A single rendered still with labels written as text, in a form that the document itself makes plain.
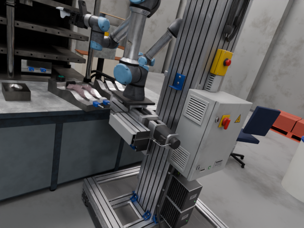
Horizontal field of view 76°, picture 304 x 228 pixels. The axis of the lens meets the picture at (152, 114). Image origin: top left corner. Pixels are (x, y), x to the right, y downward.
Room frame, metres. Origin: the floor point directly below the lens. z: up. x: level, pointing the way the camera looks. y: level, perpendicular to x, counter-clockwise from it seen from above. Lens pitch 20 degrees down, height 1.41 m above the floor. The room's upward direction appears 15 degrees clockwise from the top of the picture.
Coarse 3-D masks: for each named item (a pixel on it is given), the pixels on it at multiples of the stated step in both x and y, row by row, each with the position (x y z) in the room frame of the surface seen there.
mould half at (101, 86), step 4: (96, 80) 1.88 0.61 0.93; (100, 80) 1.91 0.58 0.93; (88, 84) 2.00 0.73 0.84; (92, 84) 1.96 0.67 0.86; (96, 84) 1.88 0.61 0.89; (100, 84) 1.85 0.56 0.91; (108, 84) 1.92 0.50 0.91; (112, 84) 1.95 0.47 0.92; (116, 84) 1.99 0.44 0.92; (120, 84) 2.03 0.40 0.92; (96, 88) 1.87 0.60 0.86; (100, 88) 1.81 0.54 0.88; (104, 88) 1.83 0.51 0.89; (112, 88) 1.90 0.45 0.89; (120, 88) 1.97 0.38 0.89; (100, 92) 1.80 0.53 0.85; (104, 92) 1.75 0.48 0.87; (108, 92) 1.73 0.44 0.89; (104, 96) 1.74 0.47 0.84; (108, 96) 1.70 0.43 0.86
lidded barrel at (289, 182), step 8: (296, 152) 2.49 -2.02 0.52; (296, 160) 2.40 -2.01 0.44; (288, 168) 2.50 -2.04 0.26; (296, 168) 2.35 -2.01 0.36; (288, 176) 2.40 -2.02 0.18; (296, 176) 2.30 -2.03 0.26; (288, 184) 2.35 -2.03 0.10; (296, 184) 2.27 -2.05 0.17; (288, 192) 2.30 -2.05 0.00; (296, 192) 2.23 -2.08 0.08
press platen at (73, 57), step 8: (0, 40) 2.05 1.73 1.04; (16, 40) 2.31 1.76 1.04; (0, 48) 1.71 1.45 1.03; (16, 48) 1.85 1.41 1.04; (24, 48) 1.95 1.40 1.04; (32, 48) 2.06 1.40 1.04; (40, 48) 2.19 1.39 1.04; (48, 48) 2.33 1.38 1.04; (56, 48) 2.49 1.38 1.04; (64, 48) 2.68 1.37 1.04; (32, 56) 1.89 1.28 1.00; (40, 56) 1.94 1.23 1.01; (48, 56) 1.99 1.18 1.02; (56, 56) 2.05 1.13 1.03; (64, 56) 2.11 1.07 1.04; (72, 56) 2.24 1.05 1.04; (80, 56) 2.39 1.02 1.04
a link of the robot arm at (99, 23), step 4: (92, 16) 1.26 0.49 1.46; (96, 16) 1.26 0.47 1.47; (92, 20) 1.24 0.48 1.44; (96, 20) 1.23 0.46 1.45; (100, 20) 1.23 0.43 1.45; (104, 20) 1.23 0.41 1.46; (108, 20) 1.26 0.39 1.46; (92, 24) 1.25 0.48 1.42; (96, 24) 1.23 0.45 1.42; (100, 24) 1.22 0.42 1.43; (104, 24) 1.23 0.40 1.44; (108, 24) 1.26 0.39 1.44; (92, 28) 1.25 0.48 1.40; (96, 28) 1.23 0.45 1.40; (100, 28) 1.23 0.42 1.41; (104, 28) 1.24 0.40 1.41; (108, 28) 1.26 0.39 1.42; (104, 32) 1.27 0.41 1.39
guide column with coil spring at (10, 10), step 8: (8, 0) 1.72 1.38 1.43; (8, 8) 1.72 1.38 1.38; (8, 16) 1.72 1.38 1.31; (8, 24) 1.72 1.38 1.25; (8, 32) 1.72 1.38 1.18; (8, 40) 1.72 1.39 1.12; (8, 48) 1.72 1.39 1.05; (8, 56) 1.72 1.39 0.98; (8, 64) 1.72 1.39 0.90; (8, 72) 1.72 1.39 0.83
